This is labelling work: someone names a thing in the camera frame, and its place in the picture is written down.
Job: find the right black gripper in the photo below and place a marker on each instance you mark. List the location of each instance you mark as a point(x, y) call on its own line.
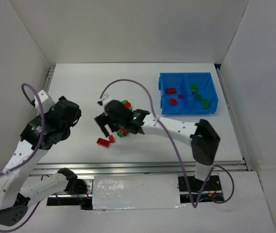
point(103, 120)

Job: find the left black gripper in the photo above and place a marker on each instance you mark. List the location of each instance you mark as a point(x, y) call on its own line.
point(72, 119)

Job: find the red 2x2 brick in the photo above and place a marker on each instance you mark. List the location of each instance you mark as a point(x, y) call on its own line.
point(111, 139)

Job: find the large red 2x4 brick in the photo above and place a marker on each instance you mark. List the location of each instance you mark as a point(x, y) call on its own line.
point(103, 142)

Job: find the red arch brick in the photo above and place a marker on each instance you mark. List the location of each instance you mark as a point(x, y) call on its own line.
point(173, 101)

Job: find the red sloped brick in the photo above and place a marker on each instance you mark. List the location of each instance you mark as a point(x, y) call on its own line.
point(171, 90)

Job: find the tiny green 1x3 brick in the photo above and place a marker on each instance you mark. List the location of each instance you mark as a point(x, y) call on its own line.
point(194, 88)

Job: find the small green 2x2 brick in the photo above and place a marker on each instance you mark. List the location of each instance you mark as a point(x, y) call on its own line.
point(198, 97)

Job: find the green 2x3 brick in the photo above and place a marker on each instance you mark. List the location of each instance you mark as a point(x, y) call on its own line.
point(205, 104)

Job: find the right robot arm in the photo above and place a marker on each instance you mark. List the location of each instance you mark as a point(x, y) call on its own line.
point(201, 136)

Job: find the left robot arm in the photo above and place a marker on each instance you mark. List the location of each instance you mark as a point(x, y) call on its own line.
point(35, 141)

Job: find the green number four brick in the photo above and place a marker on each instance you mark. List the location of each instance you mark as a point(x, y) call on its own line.
point(120, 133)

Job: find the red curved long brick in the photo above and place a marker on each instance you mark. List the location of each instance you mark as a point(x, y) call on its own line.
point(125, 131)

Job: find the red rounded brick cluster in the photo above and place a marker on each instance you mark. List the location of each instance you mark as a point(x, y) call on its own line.
point(127, 105)

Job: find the blue divided bin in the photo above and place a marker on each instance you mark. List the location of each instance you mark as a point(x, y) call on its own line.
point(188, 105)

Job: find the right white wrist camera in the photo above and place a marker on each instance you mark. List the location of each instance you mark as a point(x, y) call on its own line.
point(104, 100)

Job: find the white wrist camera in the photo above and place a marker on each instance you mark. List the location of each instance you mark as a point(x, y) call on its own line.
point(104, 100)
point(45, 99)

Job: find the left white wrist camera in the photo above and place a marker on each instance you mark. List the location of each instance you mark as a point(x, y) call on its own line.
point(45, 99)

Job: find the aluminium frame rail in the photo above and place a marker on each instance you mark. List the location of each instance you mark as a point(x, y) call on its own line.
point(109, 168)

